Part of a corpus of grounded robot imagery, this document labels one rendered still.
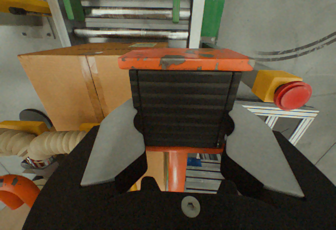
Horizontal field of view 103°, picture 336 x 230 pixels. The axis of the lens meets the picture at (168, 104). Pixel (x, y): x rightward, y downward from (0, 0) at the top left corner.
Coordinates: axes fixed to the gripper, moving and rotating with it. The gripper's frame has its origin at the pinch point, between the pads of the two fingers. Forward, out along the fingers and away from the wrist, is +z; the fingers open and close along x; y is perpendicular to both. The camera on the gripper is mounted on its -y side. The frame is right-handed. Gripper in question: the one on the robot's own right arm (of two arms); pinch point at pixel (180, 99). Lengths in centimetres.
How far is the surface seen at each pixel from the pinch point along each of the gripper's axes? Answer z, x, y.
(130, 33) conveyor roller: 65, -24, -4
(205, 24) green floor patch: 120, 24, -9
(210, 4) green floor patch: 120, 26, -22
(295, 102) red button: 16.2, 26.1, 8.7
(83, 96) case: 25.4, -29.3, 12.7
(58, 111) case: 25, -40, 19
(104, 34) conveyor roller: 65, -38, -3
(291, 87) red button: 16.7, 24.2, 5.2
